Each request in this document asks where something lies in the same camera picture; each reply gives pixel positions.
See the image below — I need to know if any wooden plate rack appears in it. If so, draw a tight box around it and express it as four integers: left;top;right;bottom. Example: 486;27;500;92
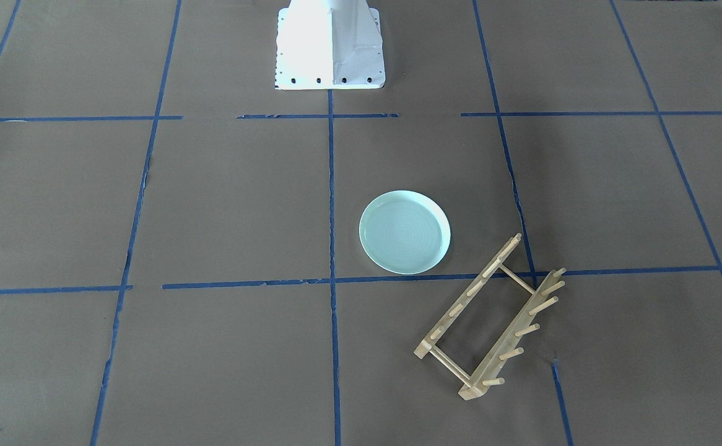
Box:
413;232;566;401

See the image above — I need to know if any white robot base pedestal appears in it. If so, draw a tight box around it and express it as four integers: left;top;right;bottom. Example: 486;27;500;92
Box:
274;1;386;90

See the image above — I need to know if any light green round plate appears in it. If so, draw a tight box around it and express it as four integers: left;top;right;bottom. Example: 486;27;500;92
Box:
358;190;452;276

